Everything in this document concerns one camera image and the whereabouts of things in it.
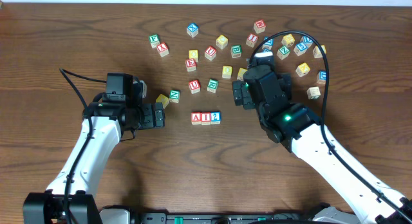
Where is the red A block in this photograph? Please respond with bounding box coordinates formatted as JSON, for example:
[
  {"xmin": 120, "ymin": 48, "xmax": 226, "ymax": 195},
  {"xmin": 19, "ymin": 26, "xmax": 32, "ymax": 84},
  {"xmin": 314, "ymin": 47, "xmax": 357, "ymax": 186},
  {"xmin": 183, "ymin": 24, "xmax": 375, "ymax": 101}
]
[{"xmin": 191, "ymin": 112, "xmax": 201, "ymax": 125}]

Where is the blue 2 block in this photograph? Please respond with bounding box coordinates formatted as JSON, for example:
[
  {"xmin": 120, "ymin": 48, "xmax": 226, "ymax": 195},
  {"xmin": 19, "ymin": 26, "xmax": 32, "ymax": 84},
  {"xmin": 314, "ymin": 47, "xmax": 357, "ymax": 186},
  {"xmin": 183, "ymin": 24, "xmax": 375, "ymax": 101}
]
[{"xmin": 211, "ymin": 111, "xmax": 221, "ymax": 125}]

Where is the red i block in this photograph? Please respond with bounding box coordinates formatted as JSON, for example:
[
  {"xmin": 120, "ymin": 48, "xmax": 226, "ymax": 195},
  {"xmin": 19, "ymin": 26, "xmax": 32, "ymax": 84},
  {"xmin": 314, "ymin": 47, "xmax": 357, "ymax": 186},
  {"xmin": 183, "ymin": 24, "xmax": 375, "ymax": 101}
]
[
  {"xmin": 201, "ymin": 112, "xmax": 211, "ymax": 126},
  {"xmin": 246, "ymin": 33, "xmax": 258, "ymax": 48}
]

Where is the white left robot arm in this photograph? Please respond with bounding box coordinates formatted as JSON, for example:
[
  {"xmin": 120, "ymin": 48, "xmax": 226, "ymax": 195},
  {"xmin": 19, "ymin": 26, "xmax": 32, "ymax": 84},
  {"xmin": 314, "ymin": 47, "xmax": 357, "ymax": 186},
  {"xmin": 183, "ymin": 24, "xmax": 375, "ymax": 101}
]
[{"xmin": 23, "ymin": 102, "xmax": 165, "ymax": 223}]

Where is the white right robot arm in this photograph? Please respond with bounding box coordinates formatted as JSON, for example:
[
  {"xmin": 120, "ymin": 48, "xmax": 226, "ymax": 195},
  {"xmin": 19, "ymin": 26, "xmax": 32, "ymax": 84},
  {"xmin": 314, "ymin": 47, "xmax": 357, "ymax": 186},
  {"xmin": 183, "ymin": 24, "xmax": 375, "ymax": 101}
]
[{"xmin": 232, "ymin": 65, "xmax": 411, "ymax": 223}]

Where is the yellow block right middle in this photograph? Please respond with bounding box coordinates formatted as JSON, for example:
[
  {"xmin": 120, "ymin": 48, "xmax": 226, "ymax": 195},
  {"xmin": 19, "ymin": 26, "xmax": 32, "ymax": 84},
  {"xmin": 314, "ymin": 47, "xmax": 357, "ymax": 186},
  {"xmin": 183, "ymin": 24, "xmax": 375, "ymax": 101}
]
[{"xmin": 237, "ymin": 68, "xmax": 248, "ymax": 81}]

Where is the yellow block left middle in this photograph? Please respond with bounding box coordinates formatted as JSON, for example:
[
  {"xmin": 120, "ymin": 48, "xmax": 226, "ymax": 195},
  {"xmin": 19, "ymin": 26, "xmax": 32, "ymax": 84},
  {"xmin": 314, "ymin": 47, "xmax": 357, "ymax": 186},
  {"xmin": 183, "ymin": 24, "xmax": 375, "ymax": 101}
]
[{"xmin": 222, "ymin": 66, "xmax": 232, "ymax": 79}]

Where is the yellow 2 block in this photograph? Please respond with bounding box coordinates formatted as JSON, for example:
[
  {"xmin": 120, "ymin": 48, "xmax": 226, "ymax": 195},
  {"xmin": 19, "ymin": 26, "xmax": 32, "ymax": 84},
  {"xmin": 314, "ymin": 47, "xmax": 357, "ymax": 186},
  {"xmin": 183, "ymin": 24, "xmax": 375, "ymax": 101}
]
[{"xmin": 156, "ymin": 94, "xmax": 170, "ymax": 109}]

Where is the green R block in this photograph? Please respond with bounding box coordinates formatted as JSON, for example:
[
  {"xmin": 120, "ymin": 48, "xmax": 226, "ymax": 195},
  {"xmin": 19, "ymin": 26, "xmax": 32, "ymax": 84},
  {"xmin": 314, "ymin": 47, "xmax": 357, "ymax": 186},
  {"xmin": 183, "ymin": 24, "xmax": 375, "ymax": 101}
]
[{"xmin": 207, "ymin": 79, "xmax": 218, "ymax": 93}]

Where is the green N block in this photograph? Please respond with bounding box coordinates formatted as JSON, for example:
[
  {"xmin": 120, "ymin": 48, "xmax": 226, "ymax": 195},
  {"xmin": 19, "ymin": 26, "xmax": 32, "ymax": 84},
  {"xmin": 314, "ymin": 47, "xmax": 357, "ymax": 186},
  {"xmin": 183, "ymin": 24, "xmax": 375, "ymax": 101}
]
[{"xmin": 169, "ymin": 90, "xmax": 180, "ymax": 103}]

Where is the green B block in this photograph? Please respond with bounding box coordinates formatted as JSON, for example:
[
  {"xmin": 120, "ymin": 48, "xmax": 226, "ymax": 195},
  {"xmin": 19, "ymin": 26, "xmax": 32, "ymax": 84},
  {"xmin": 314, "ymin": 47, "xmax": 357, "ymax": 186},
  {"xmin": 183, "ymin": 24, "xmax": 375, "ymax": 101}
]
[{"xmin": 230, "ymin": 45, "xmax": 242, "ymax": 58}]

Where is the yellow A block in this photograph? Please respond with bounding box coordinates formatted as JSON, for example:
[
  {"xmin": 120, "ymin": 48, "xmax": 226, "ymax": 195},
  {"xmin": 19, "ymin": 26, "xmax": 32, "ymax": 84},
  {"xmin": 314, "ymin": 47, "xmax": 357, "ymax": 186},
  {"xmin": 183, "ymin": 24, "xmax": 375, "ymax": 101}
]
[{"xmin": 295, "ymin": 62, "xmax": 310, "ymax": 77}]

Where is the green Z block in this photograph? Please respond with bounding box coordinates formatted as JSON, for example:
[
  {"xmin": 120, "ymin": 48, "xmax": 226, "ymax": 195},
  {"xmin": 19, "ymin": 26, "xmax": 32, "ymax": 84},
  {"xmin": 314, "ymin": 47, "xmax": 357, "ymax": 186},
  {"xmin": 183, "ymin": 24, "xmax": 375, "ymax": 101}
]
[{"xmin": 277, "ymin": 46, "xmax": 290, "ymax": 60}]

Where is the red U block lower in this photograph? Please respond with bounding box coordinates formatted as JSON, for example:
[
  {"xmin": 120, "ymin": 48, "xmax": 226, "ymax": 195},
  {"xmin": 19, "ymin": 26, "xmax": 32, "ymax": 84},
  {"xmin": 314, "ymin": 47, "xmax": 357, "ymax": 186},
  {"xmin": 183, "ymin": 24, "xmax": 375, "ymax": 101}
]
[{"xmin": 188, "ymin": 79, "xmax": 201, "ymax": 94}]

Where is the red u block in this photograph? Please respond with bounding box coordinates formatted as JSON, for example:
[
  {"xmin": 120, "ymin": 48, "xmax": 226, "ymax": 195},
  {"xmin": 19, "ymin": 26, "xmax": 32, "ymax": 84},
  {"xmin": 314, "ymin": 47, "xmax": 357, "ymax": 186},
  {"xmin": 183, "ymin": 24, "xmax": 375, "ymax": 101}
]
[
  {"xmin": 205, "ymin": 46, "xmax": 217, "ymax": 61},
  {"xmin": 188, "ymin": 79, "xmax": 201, "ymax": 94}
]

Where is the red U block upper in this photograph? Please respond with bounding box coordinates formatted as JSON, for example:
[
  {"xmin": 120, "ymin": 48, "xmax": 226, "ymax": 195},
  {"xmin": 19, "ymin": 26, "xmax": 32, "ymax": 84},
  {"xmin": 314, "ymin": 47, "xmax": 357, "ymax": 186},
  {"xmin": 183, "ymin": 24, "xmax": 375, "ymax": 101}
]
[{"xmin": 205, "ymin": 46, "xmax": 217, "ymax": 61}]

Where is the blue L block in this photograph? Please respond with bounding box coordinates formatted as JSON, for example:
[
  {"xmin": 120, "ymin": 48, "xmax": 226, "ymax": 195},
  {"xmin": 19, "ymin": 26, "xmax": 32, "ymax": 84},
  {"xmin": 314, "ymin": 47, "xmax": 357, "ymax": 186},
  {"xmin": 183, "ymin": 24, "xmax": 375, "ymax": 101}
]
[{"xmin": 262, "ymin": 39, "xmax": 274, "ymax": 50}]

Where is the yellow C block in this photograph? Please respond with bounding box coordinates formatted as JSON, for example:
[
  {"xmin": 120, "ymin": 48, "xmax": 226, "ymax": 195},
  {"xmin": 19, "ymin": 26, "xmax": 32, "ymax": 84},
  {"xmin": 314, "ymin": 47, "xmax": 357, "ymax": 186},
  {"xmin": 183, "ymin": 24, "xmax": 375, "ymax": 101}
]
[{"xmin": 216, "ymin": 35, "xmax": 229, "ymax": 50}]

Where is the plain 7 block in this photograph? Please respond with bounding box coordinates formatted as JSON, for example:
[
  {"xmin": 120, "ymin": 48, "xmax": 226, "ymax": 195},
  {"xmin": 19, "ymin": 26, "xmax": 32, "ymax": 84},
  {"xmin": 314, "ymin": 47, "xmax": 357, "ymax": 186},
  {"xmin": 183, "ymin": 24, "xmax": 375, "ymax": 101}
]
[{"xmin": 306, "ymin": 86, "xmax": 321, "ymax": 100}]

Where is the red E block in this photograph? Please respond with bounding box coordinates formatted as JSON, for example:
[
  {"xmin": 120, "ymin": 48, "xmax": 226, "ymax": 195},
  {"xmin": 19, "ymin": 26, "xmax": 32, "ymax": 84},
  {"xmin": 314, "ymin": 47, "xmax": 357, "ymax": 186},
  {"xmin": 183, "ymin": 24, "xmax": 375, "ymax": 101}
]
[{"xmin": 185, "ymin": 59, "xmax": 196, "ymax": 72}]

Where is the blue 5 block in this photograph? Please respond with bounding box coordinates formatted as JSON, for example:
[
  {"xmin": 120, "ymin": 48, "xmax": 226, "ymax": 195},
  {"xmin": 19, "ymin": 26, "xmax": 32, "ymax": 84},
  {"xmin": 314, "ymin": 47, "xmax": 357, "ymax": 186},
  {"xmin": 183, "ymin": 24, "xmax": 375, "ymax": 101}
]
[{"xmin": 294, "ymin": 42, "xmax": 308, "ymax": 56}]

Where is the yellow block top right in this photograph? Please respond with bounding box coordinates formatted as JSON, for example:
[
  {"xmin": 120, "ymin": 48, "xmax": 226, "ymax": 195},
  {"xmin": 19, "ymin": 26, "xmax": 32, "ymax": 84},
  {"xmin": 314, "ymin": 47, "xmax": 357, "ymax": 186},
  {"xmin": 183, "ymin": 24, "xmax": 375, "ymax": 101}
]
[{"xmin": 281, "ymin": 34, "xmax": 295, "ymax": 48}]

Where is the yellow O block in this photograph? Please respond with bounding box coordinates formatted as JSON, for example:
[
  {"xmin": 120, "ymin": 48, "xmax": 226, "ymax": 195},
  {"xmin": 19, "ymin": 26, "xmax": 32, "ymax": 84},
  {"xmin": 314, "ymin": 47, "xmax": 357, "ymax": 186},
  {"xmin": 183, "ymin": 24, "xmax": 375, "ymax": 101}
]
[{"xmin": 189, "ymin": 50, "xmax": 199, "ymax": 62}]

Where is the blue D block lower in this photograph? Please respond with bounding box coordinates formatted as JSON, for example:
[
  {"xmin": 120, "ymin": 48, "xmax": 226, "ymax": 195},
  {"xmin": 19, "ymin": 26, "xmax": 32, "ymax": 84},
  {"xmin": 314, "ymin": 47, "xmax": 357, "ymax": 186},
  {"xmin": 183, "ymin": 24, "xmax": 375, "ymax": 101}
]
[{"xmin": 316, "ymin": 71, "xmax": 327, "ymax": 85}]

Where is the blue d block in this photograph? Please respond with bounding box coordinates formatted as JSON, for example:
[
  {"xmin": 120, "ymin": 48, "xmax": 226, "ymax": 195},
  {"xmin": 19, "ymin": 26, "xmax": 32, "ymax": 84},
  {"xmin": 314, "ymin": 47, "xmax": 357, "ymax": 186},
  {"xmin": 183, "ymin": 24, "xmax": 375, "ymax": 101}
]
[
  {"xmin": 316, "ymin": 71, "xmax": 327, "ymax": 85},
  {"xmin": 301, "ymin": 36, "xmax": 313, "ymax": 48}
]

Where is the yellow 8 block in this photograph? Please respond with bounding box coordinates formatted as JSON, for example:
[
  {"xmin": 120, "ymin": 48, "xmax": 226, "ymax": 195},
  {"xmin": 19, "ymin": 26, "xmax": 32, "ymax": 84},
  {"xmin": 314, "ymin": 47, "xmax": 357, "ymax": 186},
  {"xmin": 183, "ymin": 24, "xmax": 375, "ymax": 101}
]
[{"xmin": 313, "ymin": 45, "xmax": 326, "ymax": 59}]

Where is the blue D block upper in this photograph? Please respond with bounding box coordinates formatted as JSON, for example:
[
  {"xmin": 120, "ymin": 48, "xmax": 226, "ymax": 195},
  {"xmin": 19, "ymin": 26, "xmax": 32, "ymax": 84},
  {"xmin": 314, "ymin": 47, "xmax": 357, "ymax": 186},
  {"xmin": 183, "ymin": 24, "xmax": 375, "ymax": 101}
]
[{"xmin": 301, "ymin": 36, "xmax": 313, "ymax": 48}]

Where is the red H block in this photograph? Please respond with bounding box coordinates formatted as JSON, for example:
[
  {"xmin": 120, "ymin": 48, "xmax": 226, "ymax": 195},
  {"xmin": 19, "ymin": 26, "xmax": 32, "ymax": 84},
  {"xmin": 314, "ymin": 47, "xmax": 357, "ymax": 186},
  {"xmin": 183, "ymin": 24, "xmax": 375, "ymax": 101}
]
[{"xmin": 254, "ymin": 19, "xmax": 267, "ymax": 33}]

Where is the red X block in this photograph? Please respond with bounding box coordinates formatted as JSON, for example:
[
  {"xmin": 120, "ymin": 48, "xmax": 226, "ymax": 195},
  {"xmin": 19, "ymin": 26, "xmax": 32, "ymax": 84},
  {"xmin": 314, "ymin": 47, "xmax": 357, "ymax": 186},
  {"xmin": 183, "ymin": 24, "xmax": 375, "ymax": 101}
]
[{"xmin": 156, "ymin": 42, "xmax": 169, "ymax": 57}]

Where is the blue X block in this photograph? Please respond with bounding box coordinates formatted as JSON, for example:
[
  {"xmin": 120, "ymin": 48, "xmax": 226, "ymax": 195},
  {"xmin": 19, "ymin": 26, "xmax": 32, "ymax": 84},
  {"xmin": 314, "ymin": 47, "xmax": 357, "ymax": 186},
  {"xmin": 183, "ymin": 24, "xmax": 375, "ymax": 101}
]
[{"xmin": 187, "ymin": 23, "xmax": 199, "ymax": 38}]

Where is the green F block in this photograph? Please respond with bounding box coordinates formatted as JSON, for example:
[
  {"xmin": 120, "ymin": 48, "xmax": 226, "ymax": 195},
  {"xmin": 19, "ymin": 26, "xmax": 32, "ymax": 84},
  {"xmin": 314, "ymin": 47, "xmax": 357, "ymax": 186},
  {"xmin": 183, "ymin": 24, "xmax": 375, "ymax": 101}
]
[{"xmin": 149, "ymin": 34, "xmax": 160, "ymax": 48}]

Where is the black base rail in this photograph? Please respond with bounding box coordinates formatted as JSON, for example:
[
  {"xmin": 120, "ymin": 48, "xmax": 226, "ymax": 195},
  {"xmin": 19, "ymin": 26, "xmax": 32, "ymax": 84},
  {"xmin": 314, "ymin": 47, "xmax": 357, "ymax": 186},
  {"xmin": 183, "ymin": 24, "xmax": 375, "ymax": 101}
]
[{"xmin": 96, "ymin": 204, "xmax": 323, "ymax": 224}]

